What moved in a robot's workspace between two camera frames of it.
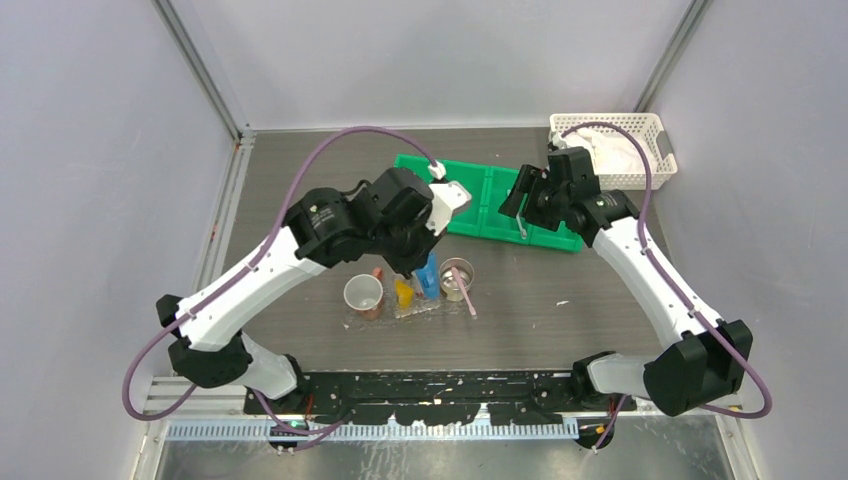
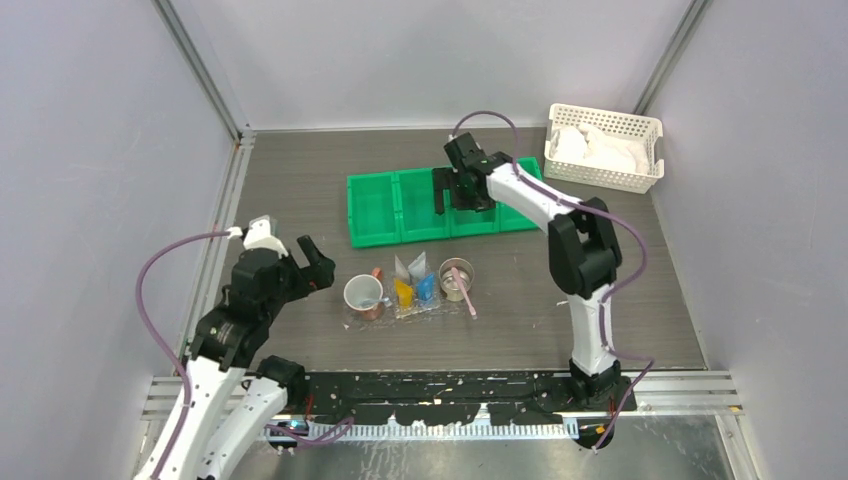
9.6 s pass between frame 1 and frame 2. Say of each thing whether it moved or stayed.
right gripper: moved
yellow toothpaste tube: stayed
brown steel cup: stayed
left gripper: moved
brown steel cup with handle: stayed
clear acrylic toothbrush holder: stayed
